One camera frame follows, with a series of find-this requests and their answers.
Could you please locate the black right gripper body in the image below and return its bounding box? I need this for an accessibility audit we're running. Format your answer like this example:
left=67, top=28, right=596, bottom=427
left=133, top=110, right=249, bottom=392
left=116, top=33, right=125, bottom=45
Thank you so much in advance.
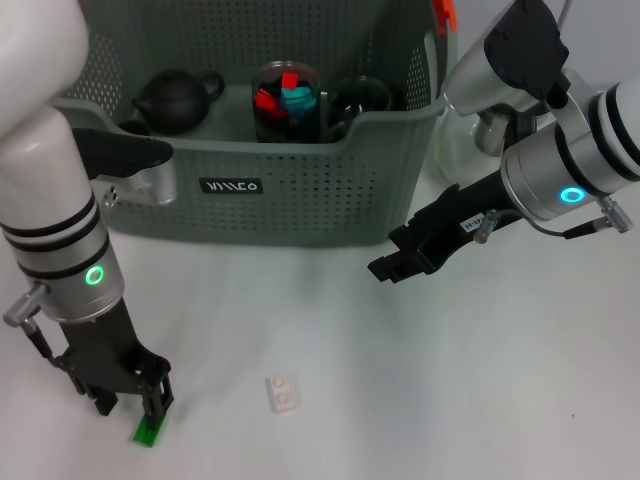
left=413, top=172, right=514, bottom=274

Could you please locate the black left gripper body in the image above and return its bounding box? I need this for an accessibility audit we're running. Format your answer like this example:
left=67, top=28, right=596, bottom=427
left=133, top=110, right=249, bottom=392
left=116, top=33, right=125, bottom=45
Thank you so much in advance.
left=49, top=298, right=172, bottom=397

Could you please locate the green rectangular block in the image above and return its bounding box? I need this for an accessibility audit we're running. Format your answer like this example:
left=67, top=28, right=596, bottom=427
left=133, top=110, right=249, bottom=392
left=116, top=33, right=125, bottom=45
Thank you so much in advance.
left=132, top=413, right=169, bottom=446

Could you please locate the white two-stud block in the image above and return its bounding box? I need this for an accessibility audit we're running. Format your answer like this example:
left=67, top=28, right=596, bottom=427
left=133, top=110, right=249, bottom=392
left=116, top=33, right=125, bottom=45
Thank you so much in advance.
left=264, top=374, right=304, bottom=414

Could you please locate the teal square block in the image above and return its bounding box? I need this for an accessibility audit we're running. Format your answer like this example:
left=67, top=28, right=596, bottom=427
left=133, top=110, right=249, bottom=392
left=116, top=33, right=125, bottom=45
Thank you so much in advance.
left=280, top=85, right=320, bottom=114

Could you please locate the grey perforated plastic storage bin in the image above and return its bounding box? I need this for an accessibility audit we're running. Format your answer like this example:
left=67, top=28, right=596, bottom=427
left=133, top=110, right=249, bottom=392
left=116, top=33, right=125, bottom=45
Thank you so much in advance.
left=49, top=0, right=460, bottom=249

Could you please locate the dark clay teapot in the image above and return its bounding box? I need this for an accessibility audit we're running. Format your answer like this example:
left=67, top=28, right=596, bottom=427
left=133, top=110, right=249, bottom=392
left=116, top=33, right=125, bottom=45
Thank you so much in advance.
left=130, top=68, right=225, bottom=135

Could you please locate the glass carafe with black handle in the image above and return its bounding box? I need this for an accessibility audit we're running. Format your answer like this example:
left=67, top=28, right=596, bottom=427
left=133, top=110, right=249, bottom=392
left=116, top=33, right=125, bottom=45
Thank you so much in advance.
left=434, top=97, right=556, bottom=182

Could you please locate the orange bin handle clip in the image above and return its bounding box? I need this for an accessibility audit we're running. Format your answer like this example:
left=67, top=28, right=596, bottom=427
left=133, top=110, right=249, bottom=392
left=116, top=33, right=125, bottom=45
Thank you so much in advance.
left=432, top=0, right=460, bottom=39

